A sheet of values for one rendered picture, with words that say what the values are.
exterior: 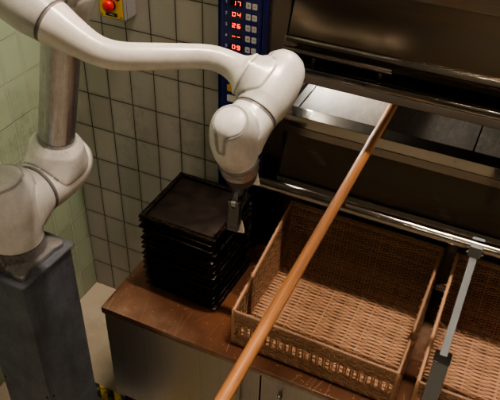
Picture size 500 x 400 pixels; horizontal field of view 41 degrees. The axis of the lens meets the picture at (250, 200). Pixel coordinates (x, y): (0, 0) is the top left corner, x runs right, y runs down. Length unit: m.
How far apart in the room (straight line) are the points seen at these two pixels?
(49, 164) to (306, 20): 0.86
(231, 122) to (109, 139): 1.44
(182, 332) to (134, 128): 0.81
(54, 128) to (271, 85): 0.70
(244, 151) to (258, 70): 0.18
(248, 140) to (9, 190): 0.74
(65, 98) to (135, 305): 0.87
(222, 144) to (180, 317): 1.11
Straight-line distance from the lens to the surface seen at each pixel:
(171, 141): 2.56
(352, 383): 2.18
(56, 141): 1.92
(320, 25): 2.07
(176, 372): 2.47
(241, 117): 1.34
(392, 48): 2.02
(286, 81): 1.44
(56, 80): 1.80
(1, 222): 1.88
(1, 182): 1.86
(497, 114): 1.90
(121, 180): 2.82
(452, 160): 2.16
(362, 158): 2.02
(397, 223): 1.86
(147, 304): 2.41
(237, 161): 1.39
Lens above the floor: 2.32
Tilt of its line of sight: 38 degrees down
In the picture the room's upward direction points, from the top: 2 degrees clockwise
